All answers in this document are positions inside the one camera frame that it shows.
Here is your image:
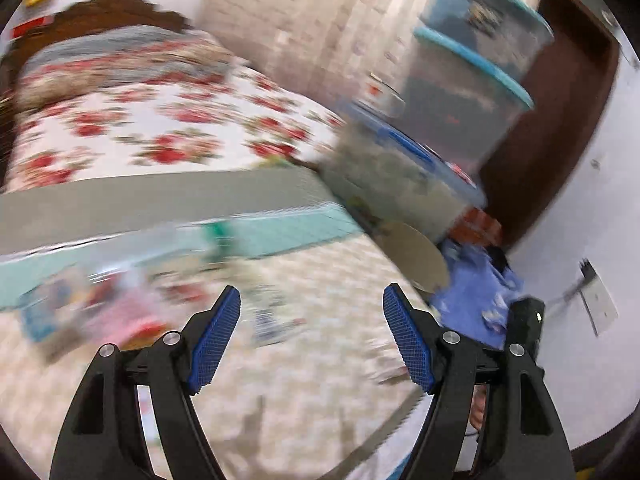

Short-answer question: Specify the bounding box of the white wall socket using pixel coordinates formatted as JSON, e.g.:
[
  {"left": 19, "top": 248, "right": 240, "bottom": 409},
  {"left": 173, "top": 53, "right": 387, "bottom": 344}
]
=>
[{"left": 577, "top": 259, "right": 619, "bottom": 336}]

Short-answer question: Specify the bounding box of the clear storage box blue lid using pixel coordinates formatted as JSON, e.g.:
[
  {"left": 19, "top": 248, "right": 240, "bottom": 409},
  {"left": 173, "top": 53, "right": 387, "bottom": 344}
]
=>
[{"left": 320, "top": 100, "right": 488, "bottom": 246}]

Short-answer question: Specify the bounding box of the blue cloth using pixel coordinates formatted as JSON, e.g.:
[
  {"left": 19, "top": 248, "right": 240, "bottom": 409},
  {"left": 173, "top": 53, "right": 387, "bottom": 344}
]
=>
[{"left": 430, "top": 240, "right": 526, "bottom": 352}]

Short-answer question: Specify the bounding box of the red floral bedsheet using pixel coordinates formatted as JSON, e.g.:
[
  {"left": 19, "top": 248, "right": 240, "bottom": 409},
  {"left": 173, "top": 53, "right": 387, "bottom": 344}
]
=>
[{"left": 5, "top": 65, "right": 346, "bottom": 192}]

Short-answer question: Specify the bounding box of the black power cable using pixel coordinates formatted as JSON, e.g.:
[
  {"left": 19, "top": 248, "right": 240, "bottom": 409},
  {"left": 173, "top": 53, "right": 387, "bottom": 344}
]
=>
[{"left": 547, "top": 260, "right": 594, "bottom": 307}]

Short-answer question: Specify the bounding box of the clear plastic bottle green cap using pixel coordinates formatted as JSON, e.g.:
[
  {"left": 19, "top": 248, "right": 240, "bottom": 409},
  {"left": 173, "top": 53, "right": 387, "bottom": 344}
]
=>
[{"left": 150, "top": 220, "right": 237, "bottom": 267}]

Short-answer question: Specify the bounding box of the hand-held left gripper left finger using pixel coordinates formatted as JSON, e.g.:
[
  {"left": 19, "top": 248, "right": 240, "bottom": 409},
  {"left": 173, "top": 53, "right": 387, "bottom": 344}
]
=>
[{"left": 49, "top": 285, "right": 242, "bottom": 480}]

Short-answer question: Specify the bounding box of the dark wooden headboard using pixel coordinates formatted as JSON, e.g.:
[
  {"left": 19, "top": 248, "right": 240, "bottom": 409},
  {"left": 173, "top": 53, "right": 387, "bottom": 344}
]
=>
[{"left": 0, "top": 0, "right": 197, "bottom": 76}]

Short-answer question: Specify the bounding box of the clear storage box teal lid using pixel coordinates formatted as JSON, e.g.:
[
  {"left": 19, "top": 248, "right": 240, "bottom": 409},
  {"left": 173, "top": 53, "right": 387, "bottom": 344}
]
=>
[
  {"left": 370, "top": 27, "right": 535, "bottom": 176},
  {"left": 417, "top": 0, "right": 556, "bottom": 83}
]

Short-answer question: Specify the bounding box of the red box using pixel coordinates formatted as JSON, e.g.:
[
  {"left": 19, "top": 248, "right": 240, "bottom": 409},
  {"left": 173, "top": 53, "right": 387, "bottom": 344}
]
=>
[{"left": 447, "top": 209, "right": 503, "bottom": 247}]

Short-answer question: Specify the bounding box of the round cardboard disc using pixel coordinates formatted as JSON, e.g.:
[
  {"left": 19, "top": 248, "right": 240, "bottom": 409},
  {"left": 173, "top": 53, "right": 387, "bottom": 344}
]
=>
[{"left": 385, "top": 220, "right": 451, "bottom": 294}]

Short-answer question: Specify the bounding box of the brown wooden door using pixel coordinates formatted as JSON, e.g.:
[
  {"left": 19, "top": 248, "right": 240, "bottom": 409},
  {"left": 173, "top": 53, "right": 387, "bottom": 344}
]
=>
[{"left": 480, "top": 0, "right": 623, "bottom": 261}]

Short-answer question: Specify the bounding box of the leaf print curtain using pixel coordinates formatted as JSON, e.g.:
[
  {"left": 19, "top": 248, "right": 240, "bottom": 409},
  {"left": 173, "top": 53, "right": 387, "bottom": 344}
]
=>
[{"left": 197, "top": 0, "right": 551, "bottom": 111}]

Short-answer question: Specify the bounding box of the floral patchwork pillow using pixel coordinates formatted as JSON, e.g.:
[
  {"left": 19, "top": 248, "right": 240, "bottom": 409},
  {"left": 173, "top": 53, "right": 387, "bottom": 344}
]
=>
[{"left": 15, "top": 25, "right": 251, "bottom": 111}]

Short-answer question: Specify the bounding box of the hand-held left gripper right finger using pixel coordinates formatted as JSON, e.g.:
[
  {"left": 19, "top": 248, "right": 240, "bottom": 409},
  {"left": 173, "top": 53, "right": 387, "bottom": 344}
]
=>
[{"left": 382, "top": 283, "right": 573, "bottom": 480}]

